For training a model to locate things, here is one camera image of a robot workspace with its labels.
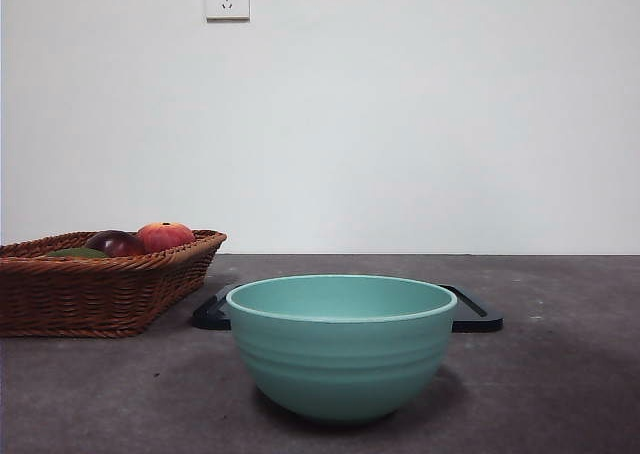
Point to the teal ceramic bowl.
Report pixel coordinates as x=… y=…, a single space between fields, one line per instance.
x=340 y=364

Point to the green avocado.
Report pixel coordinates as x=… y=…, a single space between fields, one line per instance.
x=80 y=253

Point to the red apple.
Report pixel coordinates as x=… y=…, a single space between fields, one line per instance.
x=167 y=235

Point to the dark green plastic tray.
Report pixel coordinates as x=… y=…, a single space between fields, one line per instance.
x=477 y=319

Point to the brown wicker basket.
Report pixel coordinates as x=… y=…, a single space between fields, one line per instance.
x=75 y=299

